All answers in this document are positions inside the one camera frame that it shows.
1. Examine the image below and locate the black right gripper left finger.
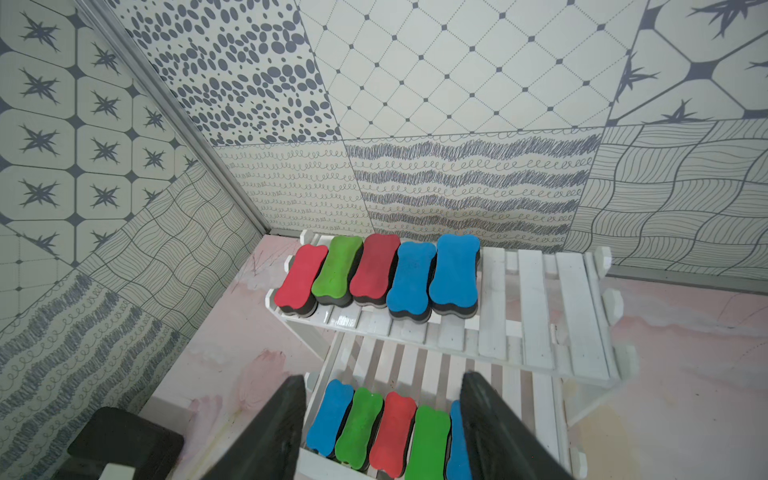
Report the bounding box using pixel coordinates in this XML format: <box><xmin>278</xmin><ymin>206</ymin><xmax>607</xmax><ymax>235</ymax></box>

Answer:
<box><xmin>204</xmin><ymin>375</ymin><xmax>306</xmax><ymax>480</ymax></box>

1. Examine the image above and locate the black box at left wall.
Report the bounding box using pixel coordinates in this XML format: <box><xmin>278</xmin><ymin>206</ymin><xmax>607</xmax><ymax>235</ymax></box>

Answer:
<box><xmin>53</xmin><ymin>407</ymin><xmax>184</xmax><ymax>479</ymax></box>

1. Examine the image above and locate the blue eraser shelf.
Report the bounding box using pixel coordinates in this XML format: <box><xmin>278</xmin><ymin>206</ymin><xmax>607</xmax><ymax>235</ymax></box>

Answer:
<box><xmin>429</xmin><ymin>234</ymin><xmax>481</xmax><ymax>319</ymax></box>
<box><xmin>386</xmin><ymin>242</ymin><xmax>437</xmax><ymax>323</ymax></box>
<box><xmin>445</xmin><ymin>400</ymin><xmax>472</xmax><ymax>480</ymax></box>
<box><xmin>306</xmin><ymin>379</ymin><xmax>355</xmax><ymax>458</ymax></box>

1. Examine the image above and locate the red eraser lower shelf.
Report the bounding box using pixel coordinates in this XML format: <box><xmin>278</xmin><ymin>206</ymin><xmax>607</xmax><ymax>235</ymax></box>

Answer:
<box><xmin>369</xmin><ymin>392</ymin><xmax>417</xmax><ymax>479</ymax></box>

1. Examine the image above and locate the blue eraser lower shelf right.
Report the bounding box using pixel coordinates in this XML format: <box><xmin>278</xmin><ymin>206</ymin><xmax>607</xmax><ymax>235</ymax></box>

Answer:
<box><xmin>445</xmin><ymin>400</ymin><xmax>472</xmax><ymax>480</ymax></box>

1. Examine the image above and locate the green eraser shelf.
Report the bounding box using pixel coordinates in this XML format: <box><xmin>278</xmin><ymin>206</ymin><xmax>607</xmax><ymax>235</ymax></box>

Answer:
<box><xmin>311</xmin><ymin>236</ymin><xmax>364</xmax><ymax>307</ymax></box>
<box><xmin>334</xmin><ymin>388</ymin><xmax>384</xmax><ymax>471</ymax></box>
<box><xmin>404</xmin><ymin>405</ymin><xmax>451</xmax><ymax>480</ymax></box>

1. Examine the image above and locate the blue eraser lower shelf left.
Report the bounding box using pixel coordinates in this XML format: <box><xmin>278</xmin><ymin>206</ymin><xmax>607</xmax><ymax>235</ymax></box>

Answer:
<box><xmin>306</xmin><ymin>379</ymin><xmax>355</xmax><ymax>458</ymax></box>

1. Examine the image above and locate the blue eraser top shelf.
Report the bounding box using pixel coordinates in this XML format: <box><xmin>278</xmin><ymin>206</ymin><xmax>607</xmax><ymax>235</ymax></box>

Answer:
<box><xmin>386</xmin><ymin>242</ymin><xmax>437</xmax><ymax>323</ymax></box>
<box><xmin>429</xmin><ymin>234</ymin><xmax>481</xmax><ymax>319</ymax></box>

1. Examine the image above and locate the red eraser shelf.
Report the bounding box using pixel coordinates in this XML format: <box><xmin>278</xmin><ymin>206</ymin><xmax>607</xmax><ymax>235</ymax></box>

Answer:
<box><xmin>274</xmin><ymin>245</ymin><xmax>329</xmax><ymax>317</ymax></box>
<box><xmin>350</xmin><ymin>234</ymin><xmax>401</xmax><ymax>307</ymax></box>
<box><xmin>369</xmin><ymin>392</ymin><xmax>417</xmax><ymax>479</ymax></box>

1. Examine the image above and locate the green eraser lower shelf right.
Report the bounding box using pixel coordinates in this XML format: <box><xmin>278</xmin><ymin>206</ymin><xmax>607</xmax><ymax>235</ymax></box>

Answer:
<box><xmin>404</xmin><ymin>405</ymin><xmax>451</xmax><ymax>480</ymax></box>

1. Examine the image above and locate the green eraser lower shelf left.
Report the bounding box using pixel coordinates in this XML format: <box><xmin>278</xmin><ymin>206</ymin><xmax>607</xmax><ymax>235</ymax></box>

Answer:
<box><xmin>334</xmin><ymin>388</ymin><xmax>384</xmax><ymax>471</ymax></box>

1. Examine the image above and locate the white slatted two-tier shelf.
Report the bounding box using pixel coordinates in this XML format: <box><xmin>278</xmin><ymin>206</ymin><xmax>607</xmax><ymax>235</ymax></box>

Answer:
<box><xmin>265</xmin><ymin>246</ymin><xmax>639</xmax><ymax>479</ymax></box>

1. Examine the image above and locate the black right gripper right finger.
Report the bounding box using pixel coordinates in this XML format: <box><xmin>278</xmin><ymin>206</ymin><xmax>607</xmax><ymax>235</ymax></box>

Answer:
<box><xmin>459</xmin><ymin>371</ymin><xmax>571</xmax><ymax>480</ymax></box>

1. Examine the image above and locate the green eraser top shelf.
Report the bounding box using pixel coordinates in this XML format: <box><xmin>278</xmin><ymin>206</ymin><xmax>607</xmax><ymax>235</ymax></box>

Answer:
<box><xmin>311</xmin><ymin>236</ymin><xmax>364</xmax><ymax>307</ymax></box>

